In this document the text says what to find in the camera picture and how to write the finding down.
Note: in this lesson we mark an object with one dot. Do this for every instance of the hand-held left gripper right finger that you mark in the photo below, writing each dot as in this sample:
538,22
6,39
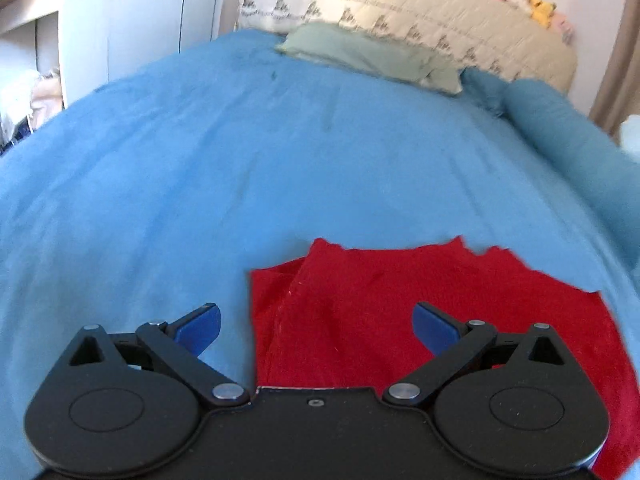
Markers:
432,330

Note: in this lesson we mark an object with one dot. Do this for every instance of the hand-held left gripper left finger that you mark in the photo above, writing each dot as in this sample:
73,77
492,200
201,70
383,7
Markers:
200,330

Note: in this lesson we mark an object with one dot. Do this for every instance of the red sweater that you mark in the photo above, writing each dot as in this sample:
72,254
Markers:
360,320

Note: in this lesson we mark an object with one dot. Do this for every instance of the blue bed blanket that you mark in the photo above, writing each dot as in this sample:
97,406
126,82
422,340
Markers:
250,160

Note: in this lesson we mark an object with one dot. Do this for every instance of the blue folded duvet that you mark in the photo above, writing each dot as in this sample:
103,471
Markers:
555,130

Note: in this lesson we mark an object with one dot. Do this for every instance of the white bunched duvet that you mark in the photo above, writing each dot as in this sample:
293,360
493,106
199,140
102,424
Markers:
632,130

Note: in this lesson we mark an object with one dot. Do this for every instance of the green pillow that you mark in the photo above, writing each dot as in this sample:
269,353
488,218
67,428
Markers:
370,52

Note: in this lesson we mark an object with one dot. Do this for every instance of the pale cloth pile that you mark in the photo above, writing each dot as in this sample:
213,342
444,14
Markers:
35,95

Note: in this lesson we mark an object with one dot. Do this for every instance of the cream patterned pillow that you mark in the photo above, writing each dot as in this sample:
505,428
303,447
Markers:
410,15

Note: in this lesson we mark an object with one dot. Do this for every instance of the beige curtain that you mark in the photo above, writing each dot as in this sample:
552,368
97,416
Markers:
612,70

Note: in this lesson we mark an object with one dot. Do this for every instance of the white wardrobe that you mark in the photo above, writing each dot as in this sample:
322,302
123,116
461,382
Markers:
165,5

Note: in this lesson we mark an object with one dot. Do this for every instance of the small pale pink plush toy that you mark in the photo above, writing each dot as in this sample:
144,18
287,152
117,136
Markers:
562,27

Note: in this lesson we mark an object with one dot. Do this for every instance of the yellow plush toy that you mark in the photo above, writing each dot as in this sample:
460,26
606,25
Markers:
542,7

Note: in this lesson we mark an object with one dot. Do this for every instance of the white shelf unit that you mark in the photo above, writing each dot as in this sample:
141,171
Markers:
30,20

